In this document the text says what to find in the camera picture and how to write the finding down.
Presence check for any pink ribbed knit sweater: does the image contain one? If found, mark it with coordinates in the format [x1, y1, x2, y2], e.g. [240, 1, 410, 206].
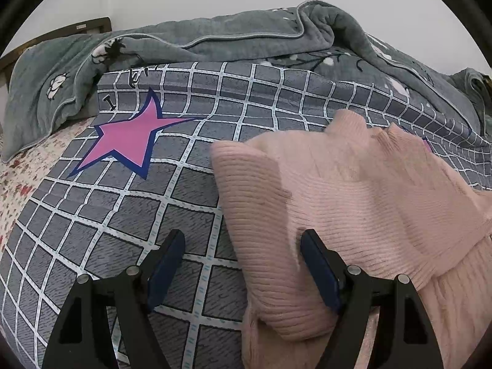
[210, 110, 491, 368]

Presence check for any floral bed sheet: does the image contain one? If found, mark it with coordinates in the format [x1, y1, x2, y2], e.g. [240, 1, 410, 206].
[0, 117, 93, 252]

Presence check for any grey checked star duvet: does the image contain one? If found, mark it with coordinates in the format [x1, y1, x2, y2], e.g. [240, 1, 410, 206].
[1, 62, 491, 368]

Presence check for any grey-green plush blanket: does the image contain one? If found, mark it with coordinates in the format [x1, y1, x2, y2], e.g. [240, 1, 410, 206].
[1, 0, 491, 162]

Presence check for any dark wooden headboard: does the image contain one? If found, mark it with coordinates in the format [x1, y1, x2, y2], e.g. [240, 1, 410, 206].
[0, 17, 112, 88]

